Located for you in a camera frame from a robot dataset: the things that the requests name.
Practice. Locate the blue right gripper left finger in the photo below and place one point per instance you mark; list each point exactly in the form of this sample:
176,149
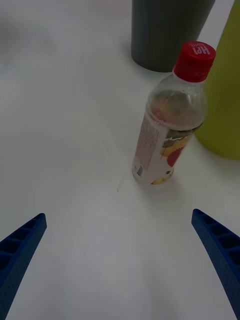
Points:
17,255

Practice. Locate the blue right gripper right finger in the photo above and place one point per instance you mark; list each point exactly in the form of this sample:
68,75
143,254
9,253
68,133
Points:
222,250

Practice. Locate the clear bottle with red cap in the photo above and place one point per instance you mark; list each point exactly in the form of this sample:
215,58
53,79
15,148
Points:
172,112

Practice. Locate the yellow-green plastic bin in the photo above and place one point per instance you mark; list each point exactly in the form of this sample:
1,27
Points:
225,105

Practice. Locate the grey plastic bin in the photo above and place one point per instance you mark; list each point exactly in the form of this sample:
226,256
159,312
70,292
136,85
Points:
165,32

